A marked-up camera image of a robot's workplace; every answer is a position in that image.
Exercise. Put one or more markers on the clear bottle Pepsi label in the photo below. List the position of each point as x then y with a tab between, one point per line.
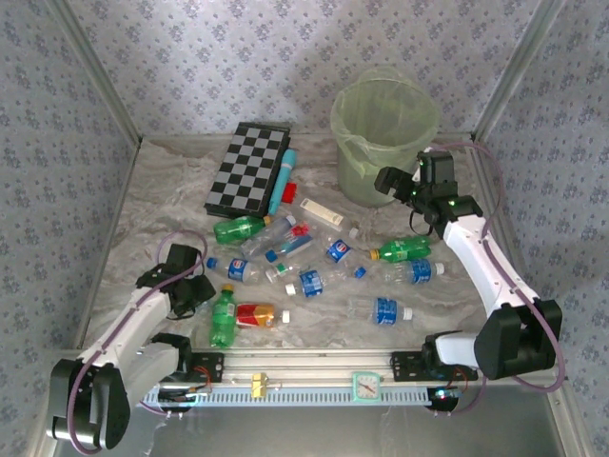
339	251
236	270

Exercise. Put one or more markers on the clear bottle beige label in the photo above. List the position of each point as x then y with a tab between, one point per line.
323	214

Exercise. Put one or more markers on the small teal clock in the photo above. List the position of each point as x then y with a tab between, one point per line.
367	386

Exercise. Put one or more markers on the green plastic soda bottle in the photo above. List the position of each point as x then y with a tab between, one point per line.
222	319
404	248
238	229

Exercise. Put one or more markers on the black grey folding chessboard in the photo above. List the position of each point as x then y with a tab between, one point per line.
247	171

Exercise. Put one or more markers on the small brass block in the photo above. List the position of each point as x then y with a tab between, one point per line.
259	384

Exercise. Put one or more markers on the small bottle green label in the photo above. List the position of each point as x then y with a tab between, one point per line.
280	272

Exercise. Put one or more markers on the clear crushed plastic bottle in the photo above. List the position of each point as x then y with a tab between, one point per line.
266	237

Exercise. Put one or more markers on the bottle red yellow label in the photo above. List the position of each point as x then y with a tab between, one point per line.
254	315

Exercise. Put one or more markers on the aluminium frame post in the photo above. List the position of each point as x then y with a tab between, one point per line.
514	71
99	71

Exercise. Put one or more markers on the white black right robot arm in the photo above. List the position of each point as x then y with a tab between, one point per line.
476	266

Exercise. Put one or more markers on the small red plastic block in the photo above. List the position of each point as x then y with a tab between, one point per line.
288	192

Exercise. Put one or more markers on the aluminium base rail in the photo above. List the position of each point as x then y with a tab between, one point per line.
304	366

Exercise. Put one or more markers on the green bin with bag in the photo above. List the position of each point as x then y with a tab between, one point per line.
361	143

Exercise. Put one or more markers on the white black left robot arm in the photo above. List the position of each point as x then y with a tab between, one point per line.
119	333

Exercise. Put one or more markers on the small circuit board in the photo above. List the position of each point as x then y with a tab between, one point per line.
176	397
442	395

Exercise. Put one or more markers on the teal cylindrical tube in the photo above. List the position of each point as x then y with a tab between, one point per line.
284	178

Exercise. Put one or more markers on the aluminium side rail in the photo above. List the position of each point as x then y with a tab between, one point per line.
481	152
110	238

